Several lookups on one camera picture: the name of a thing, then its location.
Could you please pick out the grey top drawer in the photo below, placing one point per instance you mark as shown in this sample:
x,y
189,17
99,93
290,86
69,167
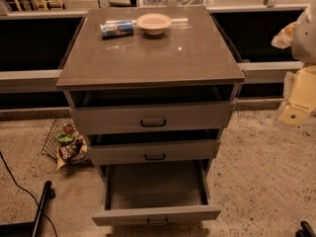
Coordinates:
x,y
152,109

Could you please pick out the black wire basket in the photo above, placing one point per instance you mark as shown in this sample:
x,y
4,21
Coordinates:
x,y
50,146

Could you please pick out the green snack item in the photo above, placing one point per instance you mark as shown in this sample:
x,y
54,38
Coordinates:
x,y
63,139

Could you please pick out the grey drawer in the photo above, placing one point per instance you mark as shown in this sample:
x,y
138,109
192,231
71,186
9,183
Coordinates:
x,y
126,148
152,109
155,194

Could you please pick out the white bowl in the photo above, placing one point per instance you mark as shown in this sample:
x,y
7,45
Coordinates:
x,y
154,24

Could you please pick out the small red can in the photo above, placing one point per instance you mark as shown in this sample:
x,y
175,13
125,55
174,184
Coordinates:
x,y
68,128

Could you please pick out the grey middle drawer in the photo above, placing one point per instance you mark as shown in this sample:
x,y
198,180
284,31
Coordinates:
x,y
126,148

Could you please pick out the brown snack bag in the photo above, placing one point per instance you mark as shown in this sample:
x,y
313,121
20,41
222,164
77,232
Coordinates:
x,y
71,153

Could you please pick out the grey bottom drawer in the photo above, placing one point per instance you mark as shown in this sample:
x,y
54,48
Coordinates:
x,y
155,194

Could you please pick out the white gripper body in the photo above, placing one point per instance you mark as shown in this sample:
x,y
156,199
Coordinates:
x,y
304,39

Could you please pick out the grey drawer cabinet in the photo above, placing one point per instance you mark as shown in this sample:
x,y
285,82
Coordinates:
x,y
191,52

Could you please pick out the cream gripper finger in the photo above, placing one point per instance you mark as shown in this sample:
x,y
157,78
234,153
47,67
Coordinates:
x,y
284,38

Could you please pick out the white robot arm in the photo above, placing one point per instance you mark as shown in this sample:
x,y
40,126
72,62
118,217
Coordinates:
x,y
303,47

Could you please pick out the black object bottom right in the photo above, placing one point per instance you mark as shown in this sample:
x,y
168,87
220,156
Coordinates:
x,y
305,231

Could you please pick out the blue drink can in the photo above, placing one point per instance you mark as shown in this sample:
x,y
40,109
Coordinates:
x,y
116,30

